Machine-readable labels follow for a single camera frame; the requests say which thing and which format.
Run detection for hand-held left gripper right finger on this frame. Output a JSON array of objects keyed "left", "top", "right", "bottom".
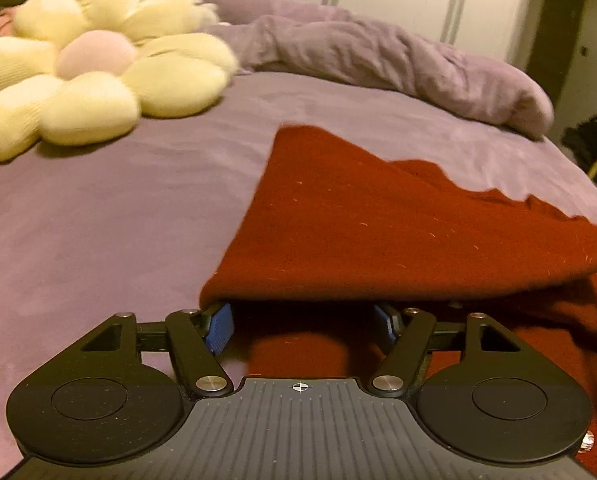
[{"left": 368, "top": 303, "right": 522, "bottom": 397}]

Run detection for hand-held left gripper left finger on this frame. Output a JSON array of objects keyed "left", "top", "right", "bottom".
[{"left": 81, "top": 302, "right": 236, "bottom": 397}]

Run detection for red knit sweater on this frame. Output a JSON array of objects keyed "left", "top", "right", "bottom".
[{"left": 199, "top": 125, "right": 597, "bottom": 480}]

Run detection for bed with purple sheet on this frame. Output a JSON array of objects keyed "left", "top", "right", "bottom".
[{"left": 0, "top": 0, "right": 597, "bottom": 480}]

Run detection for purple crumpled duvet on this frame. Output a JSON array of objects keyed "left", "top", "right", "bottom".
[{"left": 176, "top": 0, "right": 555, "bottom": 142}]

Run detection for black clothing pile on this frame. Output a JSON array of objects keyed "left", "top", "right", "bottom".
[{"left": 561, "top": 115, "right": 597, "bottom": 173}]

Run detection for cream flower-shaped pillow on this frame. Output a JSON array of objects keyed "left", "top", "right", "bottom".
[{"left": 0, "top": 0, "right": 239, "bottom": 165}]

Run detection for small white plush toy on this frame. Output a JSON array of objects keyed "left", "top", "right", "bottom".
[{"left": 191, "top": 0, "right": 232, "bottom": 29}]

